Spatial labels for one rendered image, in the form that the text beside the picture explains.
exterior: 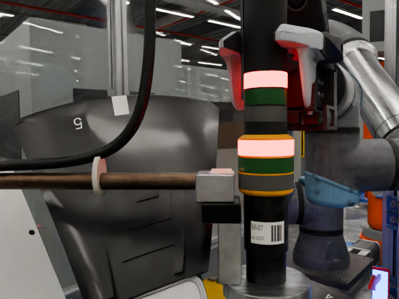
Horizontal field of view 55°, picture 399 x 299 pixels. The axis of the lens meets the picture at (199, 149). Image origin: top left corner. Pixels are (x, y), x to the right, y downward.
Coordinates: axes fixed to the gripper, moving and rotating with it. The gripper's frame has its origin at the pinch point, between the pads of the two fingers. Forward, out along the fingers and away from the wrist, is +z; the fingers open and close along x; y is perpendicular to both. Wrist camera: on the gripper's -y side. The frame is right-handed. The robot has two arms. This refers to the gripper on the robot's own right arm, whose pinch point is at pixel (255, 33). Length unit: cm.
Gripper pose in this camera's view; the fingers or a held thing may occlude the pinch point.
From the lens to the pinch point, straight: 29.9
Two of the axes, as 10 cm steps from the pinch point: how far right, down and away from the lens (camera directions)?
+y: 0.1, 10.0, 0.4
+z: -4.9, 0.4, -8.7
